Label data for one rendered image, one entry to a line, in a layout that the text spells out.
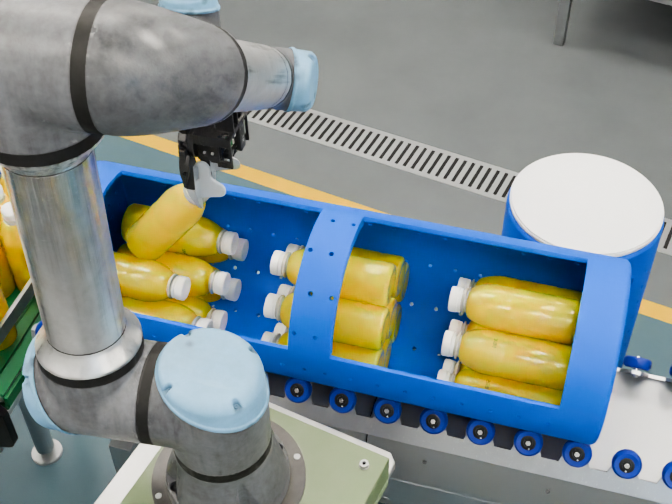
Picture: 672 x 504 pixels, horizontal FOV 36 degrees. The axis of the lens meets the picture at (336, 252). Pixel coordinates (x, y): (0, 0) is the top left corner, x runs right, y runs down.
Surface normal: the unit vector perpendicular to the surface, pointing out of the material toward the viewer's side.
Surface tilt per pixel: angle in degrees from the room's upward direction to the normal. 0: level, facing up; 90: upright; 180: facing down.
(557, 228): 0
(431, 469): 70
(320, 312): 53
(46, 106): 91
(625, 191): 0
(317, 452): 1
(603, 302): 13
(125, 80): 65
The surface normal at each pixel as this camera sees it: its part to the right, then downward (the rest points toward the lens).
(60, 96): -0.18, 0.58
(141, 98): 0.37, 0.59
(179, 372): 0.11, -0.67
